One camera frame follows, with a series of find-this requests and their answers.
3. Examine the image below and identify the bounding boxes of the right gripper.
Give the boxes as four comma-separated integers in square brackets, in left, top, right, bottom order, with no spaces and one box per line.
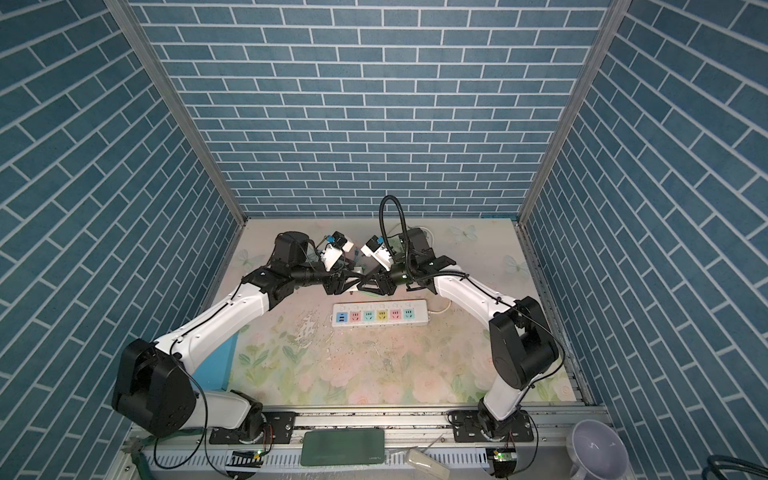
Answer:
[358,260,420,295]

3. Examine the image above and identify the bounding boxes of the white power strip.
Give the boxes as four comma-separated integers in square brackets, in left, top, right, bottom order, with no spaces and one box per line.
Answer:
[331,299,429,328]

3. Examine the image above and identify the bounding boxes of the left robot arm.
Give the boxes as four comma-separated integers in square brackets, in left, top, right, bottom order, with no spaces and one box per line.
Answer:
[112,231,354,443]

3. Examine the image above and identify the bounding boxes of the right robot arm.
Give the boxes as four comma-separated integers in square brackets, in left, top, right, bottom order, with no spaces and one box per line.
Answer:
[357,228,561,439]

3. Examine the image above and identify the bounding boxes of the blue sheet at left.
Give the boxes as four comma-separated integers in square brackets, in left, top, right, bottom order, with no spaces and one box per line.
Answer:
[193,333,238,391]

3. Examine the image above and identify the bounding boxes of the white small device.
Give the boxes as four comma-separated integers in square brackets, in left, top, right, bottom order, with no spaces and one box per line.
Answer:
[405,448,450,480]

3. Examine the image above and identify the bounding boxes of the white bowl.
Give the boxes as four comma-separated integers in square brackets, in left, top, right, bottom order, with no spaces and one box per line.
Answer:
[566,419,629,480]

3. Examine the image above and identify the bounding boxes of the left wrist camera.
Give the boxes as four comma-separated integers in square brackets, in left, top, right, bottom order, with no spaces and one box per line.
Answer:
[320,231,354,271]

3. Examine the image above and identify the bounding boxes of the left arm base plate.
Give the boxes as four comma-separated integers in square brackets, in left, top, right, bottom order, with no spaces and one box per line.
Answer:
[208,411,297,446]

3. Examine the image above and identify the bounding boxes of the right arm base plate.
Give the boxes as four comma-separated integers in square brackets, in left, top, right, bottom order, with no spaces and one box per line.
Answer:
[447,409,535,443]

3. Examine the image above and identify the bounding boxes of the green box on rail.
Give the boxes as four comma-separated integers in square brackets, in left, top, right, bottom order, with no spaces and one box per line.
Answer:
[300,428,386,467]

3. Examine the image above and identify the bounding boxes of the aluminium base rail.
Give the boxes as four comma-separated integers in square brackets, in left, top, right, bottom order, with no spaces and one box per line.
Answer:
[106,403,611,479]

